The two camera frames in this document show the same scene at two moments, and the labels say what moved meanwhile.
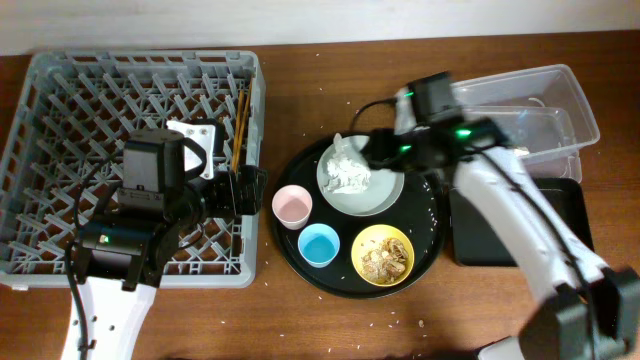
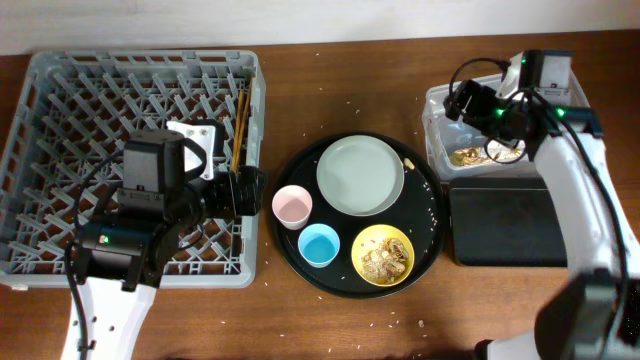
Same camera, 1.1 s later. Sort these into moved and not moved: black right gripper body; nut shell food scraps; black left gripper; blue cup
Moved: black right gripper body
Not moved: nut shell food scraps; blue cup; black left gripper
